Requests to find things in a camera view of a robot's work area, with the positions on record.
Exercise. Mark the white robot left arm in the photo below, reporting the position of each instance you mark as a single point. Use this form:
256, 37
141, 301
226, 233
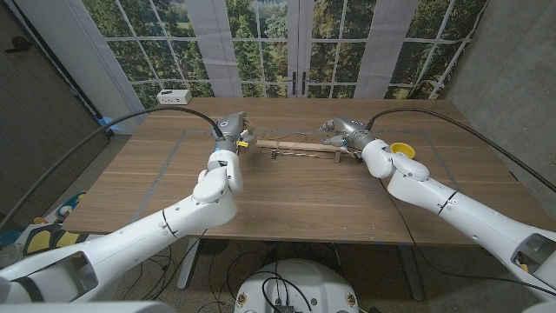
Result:
143, 235

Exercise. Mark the wooden hanger with metal clips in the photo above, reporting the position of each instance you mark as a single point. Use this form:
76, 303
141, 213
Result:
299, 148

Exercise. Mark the yellow and black pad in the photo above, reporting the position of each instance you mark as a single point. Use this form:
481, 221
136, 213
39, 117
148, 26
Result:
39, 241
69, 239

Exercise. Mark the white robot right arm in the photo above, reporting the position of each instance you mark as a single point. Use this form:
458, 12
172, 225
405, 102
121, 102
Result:
456, 204

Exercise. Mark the small blue object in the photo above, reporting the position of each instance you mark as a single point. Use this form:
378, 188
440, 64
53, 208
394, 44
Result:
107, 121

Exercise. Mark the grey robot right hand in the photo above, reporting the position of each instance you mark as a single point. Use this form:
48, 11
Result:
347, 130

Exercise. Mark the forest window printed backdrop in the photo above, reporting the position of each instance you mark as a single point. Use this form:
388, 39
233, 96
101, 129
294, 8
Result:
260, 43

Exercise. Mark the white metal table leg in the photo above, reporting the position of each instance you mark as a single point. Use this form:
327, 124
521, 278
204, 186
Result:
189, 265

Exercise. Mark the yellow bowl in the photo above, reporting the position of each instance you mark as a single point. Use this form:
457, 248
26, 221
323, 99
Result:
404, 148

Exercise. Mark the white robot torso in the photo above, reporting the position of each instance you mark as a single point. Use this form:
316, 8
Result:
304, 287

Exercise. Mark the colourful slipper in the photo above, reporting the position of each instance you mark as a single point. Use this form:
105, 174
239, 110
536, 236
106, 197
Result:
69, 208

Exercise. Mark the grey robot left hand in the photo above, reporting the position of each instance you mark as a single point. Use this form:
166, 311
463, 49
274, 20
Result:
230, 127

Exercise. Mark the black round grille object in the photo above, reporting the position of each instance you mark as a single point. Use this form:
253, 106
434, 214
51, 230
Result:
213, 247

